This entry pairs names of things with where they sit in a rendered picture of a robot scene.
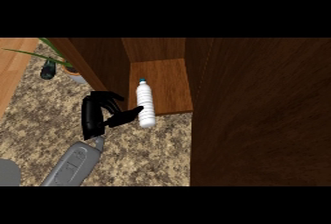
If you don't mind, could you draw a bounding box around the green potted plant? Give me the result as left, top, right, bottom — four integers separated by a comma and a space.
1, 37, 89, 85

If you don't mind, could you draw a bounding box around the white plastic water bottle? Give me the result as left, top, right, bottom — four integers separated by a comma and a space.
134, 77, 157, 129

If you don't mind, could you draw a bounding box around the dark glass bottle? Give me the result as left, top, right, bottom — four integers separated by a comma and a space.
38, 59, 57, 81

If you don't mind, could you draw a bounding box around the large dark wooden cabinet door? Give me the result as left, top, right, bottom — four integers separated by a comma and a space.
183, 37, 331, 187

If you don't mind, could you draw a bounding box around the narrow dark wooden cabinet door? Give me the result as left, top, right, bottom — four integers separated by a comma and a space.
45, 37, 131, 112

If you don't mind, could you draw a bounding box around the wooden cabinet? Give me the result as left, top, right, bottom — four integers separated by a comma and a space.
119, 37, 193, 116

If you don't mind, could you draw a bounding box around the grey rounded object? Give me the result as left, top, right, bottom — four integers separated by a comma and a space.
0, 157, 21, 187

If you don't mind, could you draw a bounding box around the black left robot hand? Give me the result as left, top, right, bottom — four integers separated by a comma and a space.
79, 90, 144, 142

